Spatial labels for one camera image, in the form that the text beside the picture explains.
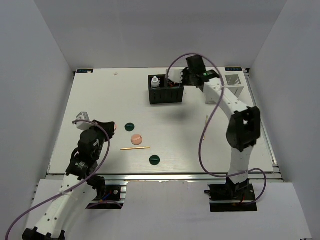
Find green puff upper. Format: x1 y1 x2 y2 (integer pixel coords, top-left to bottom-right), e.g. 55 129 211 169
124 122 135 132

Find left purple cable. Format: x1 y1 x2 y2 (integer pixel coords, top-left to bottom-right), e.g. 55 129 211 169
4 119 123 240

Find purple cable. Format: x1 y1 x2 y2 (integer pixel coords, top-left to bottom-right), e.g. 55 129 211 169
166 52 268 206
4 119 123 240

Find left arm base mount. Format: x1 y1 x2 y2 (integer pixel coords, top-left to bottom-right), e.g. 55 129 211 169
87 180 128 210

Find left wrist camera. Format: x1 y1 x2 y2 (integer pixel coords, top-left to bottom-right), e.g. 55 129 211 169
72 111 91 131

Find green puff lower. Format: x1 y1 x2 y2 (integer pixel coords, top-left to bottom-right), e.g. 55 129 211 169
149 155 161 166

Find black organizer box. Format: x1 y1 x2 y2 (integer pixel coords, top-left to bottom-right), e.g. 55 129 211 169
148 74 184 105

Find white small bottle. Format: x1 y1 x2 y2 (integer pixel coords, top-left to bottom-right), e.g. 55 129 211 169
150 76 161 88

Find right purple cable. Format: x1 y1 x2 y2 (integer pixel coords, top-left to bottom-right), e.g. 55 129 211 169
166 52 268 206

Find gold brush vertical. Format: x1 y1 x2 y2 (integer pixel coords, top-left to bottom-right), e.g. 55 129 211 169
202 115 209 141

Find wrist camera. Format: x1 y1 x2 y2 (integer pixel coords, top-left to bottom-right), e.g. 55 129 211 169
72 111 91 131
166 68 184 84

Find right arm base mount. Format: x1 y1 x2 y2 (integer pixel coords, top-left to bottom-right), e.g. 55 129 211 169
204 184 258 213

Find white organizer box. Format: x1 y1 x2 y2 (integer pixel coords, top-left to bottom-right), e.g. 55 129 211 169
203 74 245 104

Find green puff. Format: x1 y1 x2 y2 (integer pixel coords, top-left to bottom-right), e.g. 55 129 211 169
149 155 161 166
124 122 135 132

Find gold brush horizontal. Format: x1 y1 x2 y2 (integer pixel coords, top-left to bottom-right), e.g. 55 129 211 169
120 146 151 151

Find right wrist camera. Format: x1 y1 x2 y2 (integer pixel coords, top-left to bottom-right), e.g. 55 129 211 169
166 68 184 84

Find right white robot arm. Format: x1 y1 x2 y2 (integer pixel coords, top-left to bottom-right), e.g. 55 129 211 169
182 53 261 200

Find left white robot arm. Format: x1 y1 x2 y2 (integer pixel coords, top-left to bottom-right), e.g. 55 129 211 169
22 120 116 240

